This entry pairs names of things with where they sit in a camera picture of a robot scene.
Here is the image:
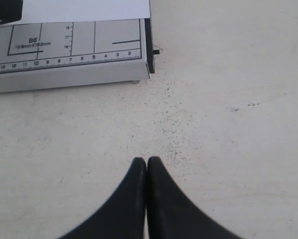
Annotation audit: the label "grey paper cutter base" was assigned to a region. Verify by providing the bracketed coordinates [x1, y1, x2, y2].
[0, 18, 160, 93]

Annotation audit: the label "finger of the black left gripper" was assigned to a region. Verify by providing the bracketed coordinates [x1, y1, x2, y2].
[0, 0, 23, 25]

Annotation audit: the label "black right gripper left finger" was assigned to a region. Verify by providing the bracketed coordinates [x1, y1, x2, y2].
[61, 158, 147, 239]

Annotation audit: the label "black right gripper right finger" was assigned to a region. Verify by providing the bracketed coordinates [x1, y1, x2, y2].
[147, 156, 240, 239]

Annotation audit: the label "white paper sheet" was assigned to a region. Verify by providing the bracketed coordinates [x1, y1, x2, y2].
[20, 0, 150, 23]

